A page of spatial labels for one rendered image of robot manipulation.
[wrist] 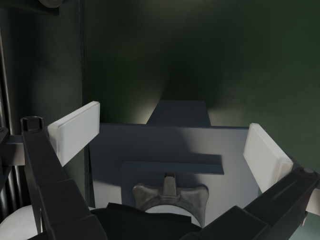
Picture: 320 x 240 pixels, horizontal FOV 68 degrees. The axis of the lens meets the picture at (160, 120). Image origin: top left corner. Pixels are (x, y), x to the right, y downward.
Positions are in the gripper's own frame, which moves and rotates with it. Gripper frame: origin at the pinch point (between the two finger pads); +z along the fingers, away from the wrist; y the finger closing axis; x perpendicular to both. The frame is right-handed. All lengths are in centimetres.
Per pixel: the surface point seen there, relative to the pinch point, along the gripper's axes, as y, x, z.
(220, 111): 22, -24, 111
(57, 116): -42, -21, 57
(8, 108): -47, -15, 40
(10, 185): -46, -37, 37
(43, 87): -47, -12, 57
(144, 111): -20, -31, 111
